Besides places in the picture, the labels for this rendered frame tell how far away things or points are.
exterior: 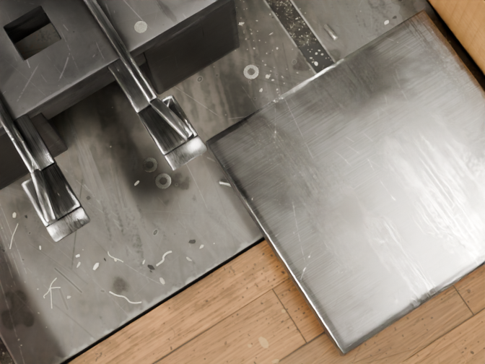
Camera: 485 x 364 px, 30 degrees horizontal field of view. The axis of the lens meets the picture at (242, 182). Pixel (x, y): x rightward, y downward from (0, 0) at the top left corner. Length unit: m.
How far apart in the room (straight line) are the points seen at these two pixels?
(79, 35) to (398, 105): 0.21
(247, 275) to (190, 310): 0.04
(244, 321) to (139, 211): 0.10
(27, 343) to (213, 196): 0.15
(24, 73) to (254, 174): 0.15
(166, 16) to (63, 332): 0.21
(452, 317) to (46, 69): 0.29
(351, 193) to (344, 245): 0.03
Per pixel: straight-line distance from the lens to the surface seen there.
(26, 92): 0.54
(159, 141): 0.52
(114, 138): 0.61
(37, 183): 0.52
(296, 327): 0.58
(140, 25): 0.54
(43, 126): 0.56
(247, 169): 0.58
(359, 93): 0.59
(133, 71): 0.53
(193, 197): 0.59
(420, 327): 0.58
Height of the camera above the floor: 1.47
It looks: 75 degrees down
